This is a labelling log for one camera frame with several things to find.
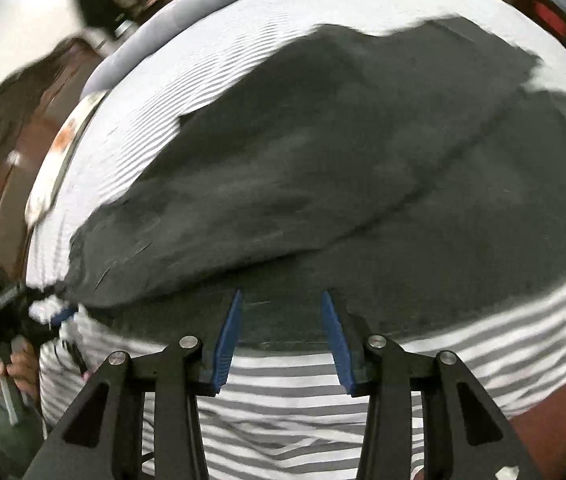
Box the grey pillow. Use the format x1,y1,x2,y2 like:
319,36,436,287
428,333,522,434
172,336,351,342
82,0,438,97

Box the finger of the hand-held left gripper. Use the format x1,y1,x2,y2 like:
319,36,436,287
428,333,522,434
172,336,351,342
33,302,80,332

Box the grey white striped bed sheet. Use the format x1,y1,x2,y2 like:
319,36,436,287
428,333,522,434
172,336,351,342
26,0,566,480

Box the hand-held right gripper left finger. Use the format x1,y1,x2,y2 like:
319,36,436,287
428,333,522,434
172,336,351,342
23,288,244,480

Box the floral printed cloth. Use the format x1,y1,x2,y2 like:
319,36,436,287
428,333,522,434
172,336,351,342
26,92,106,223

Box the person's left hand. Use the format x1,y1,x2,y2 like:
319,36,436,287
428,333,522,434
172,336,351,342
0,335,40,411

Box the dark wooden furniture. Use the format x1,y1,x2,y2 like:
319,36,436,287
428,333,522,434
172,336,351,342
0,37,100,333

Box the dark grey denim pants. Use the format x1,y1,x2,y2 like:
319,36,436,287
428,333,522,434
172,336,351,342
66,16,566,361

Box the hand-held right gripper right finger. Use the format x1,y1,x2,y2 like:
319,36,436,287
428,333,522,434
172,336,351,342
320,288,546,480

